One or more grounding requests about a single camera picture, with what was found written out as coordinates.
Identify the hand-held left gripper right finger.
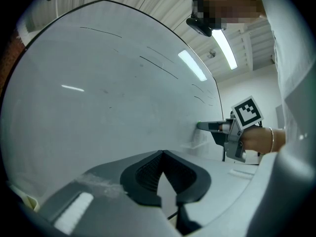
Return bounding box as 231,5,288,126
163,150,212,236

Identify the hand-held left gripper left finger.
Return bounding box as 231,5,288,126
120,150,164,207

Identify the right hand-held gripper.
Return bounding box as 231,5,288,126
197,95,264,164

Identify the large white whiteboard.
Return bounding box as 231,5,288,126
0,0,224,208

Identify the person's right forearm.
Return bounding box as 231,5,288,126
271,128,287,154

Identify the person's right hand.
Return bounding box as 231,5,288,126
240,126,273,155

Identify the long ceiling light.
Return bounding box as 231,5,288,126
211,29,238,71

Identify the person's white shirt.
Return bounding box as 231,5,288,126
254,0,316,158

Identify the person's head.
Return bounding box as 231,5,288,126
192,0,268,31

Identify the thin silver bracelet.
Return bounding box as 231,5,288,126
268,127,275,153

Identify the black head-worn camera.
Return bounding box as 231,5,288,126
186,11,228,38

